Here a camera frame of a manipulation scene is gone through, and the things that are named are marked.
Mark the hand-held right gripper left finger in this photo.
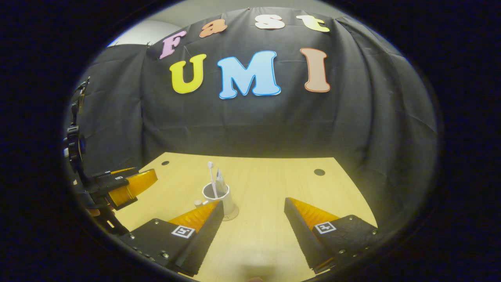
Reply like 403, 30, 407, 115
117, 201, 225, 277

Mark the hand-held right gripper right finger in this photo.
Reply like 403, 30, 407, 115
284, 197, 379, 275

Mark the round brown coaster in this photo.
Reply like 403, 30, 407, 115
222, 204, 240, 222

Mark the white cup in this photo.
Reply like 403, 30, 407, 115
195, 182, 239, 222

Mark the white toothpaste tube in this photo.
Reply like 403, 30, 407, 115
215, 168, 229, 196

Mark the white toothbrush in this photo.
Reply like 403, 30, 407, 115
207, 161, 218, 198

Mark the wooden desktop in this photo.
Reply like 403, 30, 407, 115
112, 152, 378, 282

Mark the black backdrop cloth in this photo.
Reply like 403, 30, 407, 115
65, 7, 438, 235

